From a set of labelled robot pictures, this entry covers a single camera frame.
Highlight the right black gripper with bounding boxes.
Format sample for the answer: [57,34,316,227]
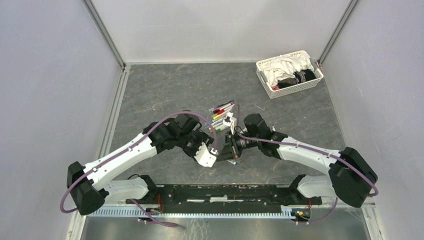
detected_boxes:
[216,130,261,162]

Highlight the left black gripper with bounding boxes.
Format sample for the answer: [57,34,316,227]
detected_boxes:
[176,127,214,160]

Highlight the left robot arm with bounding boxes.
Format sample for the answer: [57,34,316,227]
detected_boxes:
[59,110,218,216]

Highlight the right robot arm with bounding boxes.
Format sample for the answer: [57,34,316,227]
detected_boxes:
[219,113,379,208]

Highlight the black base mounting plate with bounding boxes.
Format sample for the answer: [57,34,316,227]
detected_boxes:
[137,184,323,214]

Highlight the white plastic basket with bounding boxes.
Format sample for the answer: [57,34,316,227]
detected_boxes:
[256,50,324,99]

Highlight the white cloth in basket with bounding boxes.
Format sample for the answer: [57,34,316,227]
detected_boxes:
[260,54,315,87]

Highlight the black cloth in basket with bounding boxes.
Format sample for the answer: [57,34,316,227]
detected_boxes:
[276,69,316,89]

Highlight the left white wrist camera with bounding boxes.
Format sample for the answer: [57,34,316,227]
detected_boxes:
[194,143,218,168]

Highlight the white slotted cable duct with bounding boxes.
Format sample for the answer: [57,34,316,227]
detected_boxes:
[88,206,295,220]

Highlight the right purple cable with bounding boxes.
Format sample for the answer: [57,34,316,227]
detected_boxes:
[231,103,380,224]

